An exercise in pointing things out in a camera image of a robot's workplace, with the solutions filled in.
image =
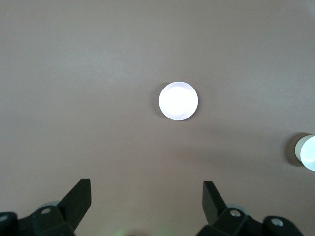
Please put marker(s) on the white bowl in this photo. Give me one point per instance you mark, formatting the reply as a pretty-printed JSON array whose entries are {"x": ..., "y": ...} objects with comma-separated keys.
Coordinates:
[{"x": 307, "y": 152}]

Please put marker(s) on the pink bowl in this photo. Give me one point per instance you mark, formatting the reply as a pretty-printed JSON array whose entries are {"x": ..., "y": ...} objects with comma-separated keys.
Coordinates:
[{"x": 178, "y": 100}]

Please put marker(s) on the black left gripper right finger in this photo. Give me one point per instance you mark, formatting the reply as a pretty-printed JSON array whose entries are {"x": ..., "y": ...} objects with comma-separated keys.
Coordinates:
[{"x": 214, "y": 209}]

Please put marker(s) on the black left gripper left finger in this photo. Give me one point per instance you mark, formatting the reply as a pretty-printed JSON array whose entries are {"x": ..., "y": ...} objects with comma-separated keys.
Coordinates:
[{"x": 71, "y": 209}]

